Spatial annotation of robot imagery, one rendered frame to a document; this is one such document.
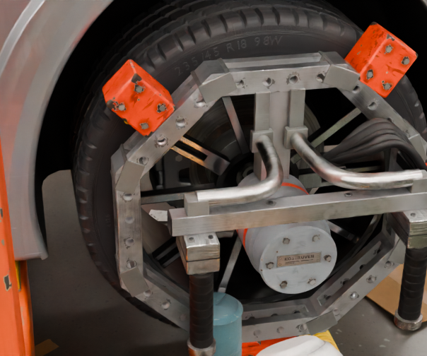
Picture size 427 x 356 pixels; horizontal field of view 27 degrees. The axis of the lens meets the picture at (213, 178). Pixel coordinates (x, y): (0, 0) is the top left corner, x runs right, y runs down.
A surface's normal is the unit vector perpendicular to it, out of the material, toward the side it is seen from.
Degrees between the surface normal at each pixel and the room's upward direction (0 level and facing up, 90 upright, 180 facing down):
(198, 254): 90
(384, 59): 90
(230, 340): 87
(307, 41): 90
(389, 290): 0
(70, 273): 0
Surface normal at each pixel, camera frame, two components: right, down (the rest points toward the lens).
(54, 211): 0.00, -0.88
